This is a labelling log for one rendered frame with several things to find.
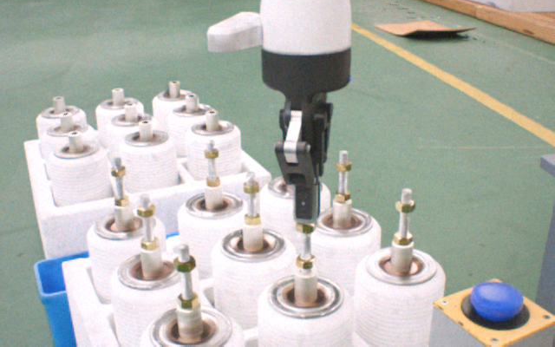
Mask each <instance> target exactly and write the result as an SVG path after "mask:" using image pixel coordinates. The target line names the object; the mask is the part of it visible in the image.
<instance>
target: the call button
mask: <svg viewBox="0 0 555 347"><path fill-rule="evenodd" d="M470 301H471V304H472V305H473V307H474V309H475V310H476V311H477V313H478V314H479V315H481V316H482V317H483V318H485V319H490V320H493V321H500V322H501V321H508V320H510V319H512V318H514V317H515V315H518V314H519V313H520V312H521V310H522V307H523V302H524V299H523V296H522V295H521V293H520V292H519V290H517V289H516V288H514V287H513V286H511V285H509V284H504V283H500V282H495V281H487V282H483V283H480V284H477V285H476V286H475V287H474V288H473V289H472V295H471V297H470Z"/></svg>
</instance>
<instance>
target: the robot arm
mask: <svg viewBox="0 0 555 347"><path fill-rule="evenodd" d="M207 36H208V42H207V50H208V51H209V52H214V53H230V51H235V50H240V49H248V48H252V47H255V46H258V45H261V65H262V81H263V84H264V85H265V86H266V87H267V88H269V89H272V90H278V91H280V92H282V93H283V94H284V96H285V102H284V108H281V110H280V113H279V126H280V129H281V130H282V131H283V139H282V140H277V141H276V144H275V152H276V155H277V160H278V163H279V166H280V168H281V173H282V175H283V178H284V183H285V185H289V186H290V185H292V208H293V219H294V220H295V221H296V223H298V222H301V224H310V225H313V223H315V222H316V221H317V217H318V215H319V213H320V212H321V179H320V177H322V175H323V174H324V170H325V167H324V163H326V162H327V159H328V158H329V155H328V149H329V147H330V127H331V118H332V116H333V111H334V106H333V103H332V102H327V99H326V94H328V93H332V92H336V91H338V90H341V89H343V88H344V87H345V86H346V85H347V84H348V83H349V82H350V61H351V12H350V2H349V0H261V4H260V15H259V14H257V13H252V12H242V13H240V14H237V15H235V16H232V17H230V18H228V19H226V20H224V21H222V22H220V23H217V24H215V25H213V26H212V27H210V28H209V30H208V32H207Z"/></svg>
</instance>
